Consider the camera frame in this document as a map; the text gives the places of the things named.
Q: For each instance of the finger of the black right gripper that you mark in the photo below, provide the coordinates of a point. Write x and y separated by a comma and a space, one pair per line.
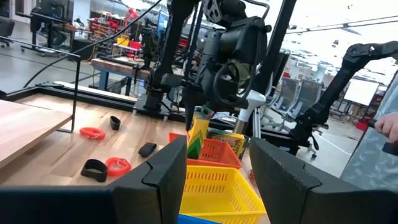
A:
190, 109

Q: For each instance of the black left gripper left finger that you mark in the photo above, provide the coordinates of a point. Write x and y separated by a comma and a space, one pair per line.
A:
149, 193

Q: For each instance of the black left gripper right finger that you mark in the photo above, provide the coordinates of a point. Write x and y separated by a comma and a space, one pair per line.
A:
298, 193

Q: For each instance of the yellow green crayon box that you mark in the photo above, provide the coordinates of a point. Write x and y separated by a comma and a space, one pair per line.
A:
199, 130
231, 141

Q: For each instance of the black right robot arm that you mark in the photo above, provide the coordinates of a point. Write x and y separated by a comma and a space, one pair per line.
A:
169, 46

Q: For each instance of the grey mesh office chair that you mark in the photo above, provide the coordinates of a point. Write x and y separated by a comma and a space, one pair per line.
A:
308, 93
287, 93

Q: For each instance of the blue plastic basket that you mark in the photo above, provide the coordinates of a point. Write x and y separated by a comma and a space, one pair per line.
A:
192, 220

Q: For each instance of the orange plastic basket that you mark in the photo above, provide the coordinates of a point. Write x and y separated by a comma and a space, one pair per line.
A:
217, 152

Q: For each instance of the white light bulb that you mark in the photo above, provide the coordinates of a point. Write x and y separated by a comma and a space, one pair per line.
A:
253, 101

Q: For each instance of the yellow plastic basket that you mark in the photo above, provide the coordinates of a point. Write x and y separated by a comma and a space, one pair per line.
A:
217, 214

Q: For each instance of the wooden workbench blue legs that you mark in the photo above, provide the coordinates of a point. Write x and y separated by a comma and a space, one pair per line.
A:
124, 69

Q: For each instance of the person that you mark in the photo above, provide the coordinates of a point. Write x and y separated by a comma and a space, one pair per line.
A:
373, 165

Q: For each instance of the person's hand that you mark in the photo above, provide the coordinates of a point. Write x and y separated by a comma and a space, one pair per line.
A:
387, 126

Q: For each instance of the red parts bin rack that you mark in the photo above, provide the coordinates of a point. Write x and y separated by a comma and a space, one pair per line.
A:
105, 28

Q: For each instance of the white board panel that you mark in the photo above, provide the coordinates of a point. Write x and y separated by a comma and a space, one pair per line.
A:
360, 91

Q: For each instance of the black aluminium rig frame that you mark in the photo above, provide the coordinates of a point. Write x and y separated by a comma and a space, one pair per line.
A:
77, 96

